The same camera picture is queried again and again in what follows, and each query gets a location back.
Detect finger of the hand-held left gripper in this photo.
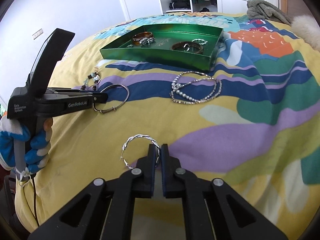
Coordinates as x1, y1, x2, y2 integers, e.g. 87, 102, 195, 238
56, 92, 109, 105
46, 87, 94, 95

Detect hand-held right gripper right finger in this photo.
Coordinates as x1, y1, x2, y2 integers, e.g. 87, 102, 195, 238
161, 144, 288, 240

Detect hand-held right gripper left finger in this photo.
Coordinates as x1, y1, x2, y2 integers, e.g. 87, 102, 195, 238
27, 144, 160, 240

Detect thin silver bangle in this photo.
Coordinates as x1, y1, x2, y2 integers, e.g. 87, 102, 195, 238
92, 84, 130, 114

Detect amber bangle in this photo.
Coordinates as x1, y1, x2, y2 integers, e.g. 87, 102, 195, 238
132, 31, 153, 47

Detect green tray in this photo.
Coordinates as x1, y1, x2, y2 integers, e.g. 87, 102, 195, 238
99, 24, 224, 72

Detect dark brown bangle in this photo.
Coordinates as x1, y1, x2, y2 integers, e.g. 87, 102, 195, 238
170, 41, 203, 54

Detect person's left hand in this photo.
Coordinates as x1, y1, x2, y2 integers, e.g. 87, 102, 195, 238
0, 116, 53, 174

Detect folded black clothes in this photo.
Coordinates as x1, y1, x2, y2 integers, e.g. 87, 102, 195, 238
169, 0, 192, 9

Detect grey fleece blanket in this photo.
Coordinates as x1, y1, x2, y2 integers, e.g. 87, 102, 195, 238
246, 0, 293, 25

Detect wooden headboard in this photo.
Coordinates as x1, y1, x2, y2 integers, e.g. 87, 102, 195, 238
279, 0, 308, 14

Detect beaded bracelet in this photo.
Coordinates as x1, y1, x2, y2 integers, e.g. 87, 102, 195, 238
81, 66, 102, 92

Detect pearl and silver chain necklace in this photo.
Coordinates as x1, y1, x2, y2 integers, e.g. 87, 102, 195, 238
169, 71, 222, 105

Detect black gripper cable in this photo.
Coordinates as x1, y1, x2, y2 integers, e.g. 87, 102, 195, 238
15, 170, 40, 227

